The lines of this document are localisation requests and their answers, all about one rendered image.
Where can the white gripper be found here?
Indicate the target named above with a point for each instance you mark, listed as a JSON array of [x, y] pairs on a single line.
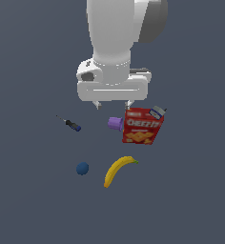
[[112, 89]]

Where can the purple cup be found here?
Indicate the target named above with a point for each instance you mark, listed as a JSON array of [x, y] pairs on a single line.
[[115, 123]]

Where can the red Cheez-It cracker box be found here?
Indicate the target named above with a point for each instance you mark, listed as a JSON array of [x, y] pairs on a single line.
[[142, 126]]

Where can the small blue and white can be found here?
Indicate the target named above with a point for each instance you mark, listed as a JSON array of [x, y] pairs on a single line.
[[157, 111]]

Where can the black and blue screwdriver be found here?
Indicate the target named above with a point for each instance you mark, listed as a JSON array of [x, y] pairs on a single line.
[[71, 124]]

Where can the yellow banana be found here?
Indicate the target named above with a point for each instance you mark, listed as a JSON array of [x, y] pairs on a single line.
[[117, 169]]

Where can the blue ball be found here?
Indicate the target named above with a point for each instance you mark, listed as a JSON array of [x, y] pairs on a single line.
[[82, 168]]

